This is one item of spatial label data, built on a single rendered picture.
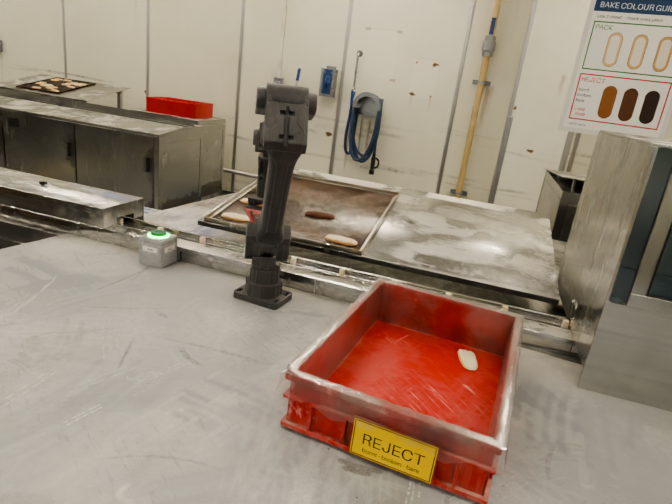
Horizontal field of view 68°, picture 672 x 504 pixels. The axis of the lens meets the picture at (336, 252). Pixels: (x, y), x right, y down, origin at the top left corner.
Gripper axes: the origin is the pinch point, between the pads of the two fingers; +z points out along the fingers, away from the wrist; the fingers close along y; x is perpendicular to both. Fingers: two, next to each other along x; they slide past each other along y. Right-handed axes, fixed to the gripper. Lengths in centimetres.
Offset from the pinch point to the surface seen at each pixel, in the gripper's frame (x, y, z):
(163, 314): -4.9, 37.7, 11.0
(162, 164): -179, -209, 37
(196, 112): -203, -292, 4
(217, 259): -8.5, 9.3, 8.1
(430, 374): 52, 34, 10
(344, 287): 26.9, 9.4, 7.3
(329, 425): 40, 61, 7
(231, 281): -1.7, 13.7, 11.2
